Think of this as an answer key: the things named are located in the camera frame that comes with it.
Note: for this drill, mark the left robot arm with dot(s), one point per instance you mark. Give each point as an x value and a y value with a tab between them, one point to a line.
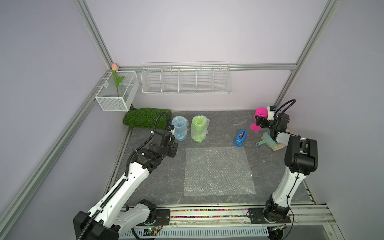
104	221

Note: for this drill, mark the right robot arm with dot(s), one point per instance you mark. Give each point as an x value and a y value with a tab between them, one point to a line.
301	157

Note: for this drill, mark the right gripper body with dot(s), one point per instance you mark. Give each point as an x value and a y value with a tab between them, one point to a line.
265	123

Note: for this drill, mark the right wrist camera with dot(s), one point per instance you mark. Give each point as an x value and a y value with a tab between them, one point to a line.
271	112

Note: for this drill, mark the white wire shelf rack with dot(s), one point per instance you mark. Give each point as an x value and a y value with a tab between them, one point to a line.
186	78

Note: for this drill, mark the pink plastic wine glass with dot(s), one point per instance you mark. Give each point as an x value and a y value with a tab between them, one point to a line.
261	118

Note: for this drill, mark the green dustpan brush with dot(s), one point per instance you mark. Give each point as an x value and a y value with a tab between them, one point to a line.
267	139

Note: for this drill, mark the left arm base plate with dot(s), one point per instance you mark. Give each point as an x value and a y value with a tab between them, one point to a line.
162	218

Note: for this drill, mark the white mesh basket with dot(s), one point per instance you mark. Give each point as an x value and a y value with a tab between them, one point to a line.
107	95

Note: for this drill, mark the bubble wrap sheet stack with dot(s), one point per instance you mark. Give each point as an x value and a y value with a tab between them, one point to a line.
218	172

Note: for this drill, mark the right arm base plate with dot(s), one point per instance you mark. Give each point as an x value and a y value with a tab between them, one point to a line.
275	216

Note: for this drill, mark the artificial pink tulip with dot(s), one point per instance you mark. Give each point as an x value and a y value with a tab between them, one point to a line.
118	79

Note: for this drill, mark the blue tape dispenser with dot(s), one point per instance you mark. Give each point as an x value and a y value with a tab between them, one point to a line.
240	138

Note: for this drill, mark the green artificial grass mat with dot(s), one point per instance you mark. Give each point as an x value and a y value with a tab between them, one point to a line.
144	117

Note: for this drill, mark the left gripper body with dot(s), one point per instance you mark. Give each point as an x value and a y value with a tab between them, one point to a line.
170	151

